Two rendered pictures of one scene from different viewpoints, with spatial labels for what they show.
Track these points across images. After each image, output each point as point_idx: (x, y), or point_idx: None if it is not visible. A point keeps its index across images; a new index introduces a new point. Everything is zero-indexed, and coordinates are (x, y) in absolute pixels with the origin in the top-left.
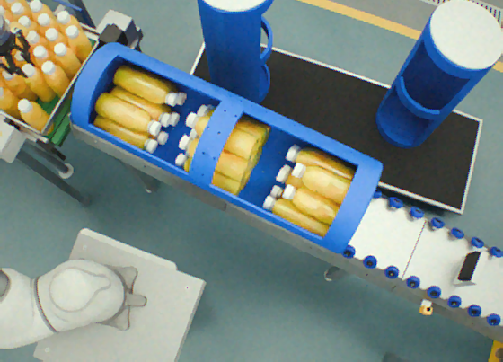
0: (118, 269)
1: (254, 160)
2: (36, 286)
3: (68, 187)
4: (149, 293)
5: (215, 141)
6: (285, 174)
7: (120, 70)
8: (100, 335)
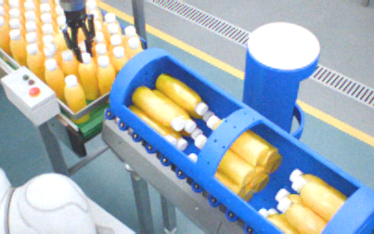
0: (96, 226)
1: (259, 178)
2: (14, 189)
3: None
4: None
5: (228, 133)
6: (285, 194)
7: (164, 74)
8: None
